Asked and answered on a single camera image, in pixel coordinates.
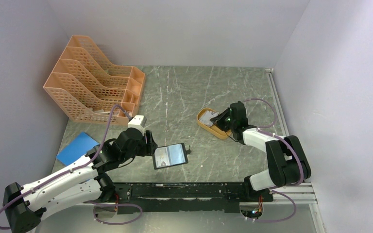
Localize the orange oval tray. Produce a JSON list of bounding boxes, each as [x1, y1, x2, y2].
[[196, 107, 232, 140]]

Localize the white card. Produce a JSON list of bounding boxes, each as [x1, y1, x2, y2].
[[154, 147, 170, 168]]

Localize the black leather card holder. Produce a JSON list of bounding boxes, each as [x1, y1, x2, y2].
[[153, 143, 191, 170]]

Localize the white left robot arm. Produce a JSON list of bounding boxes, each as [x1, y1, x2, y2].
[[0, 127, 157, 233]]

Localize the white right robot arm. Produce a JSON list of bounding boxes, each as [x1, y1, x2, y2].
[[210, 101, 311, 201]]

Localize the credit card in tray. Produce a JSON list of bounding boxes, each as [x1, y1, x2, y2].
[[199, 110, 219, 127]]

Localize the blue folder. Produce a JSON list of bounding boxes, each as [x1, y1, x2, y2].
[[56, 132, 99, 166]]

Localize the orange mesh file organizer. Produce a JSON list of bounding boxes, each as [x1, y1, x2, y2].
[[43, 35, 145, 125]]

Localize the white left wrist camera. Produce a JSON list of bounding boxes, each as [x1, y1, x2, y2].
[[127, 115, 147, 131]]

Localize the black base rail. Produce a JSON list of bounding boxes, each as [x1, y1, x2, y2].
[[110, 182, 273, 214]]

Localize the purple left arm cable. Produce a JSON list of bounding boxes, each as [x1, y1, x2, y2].
[[0, 104, 143, 231]]

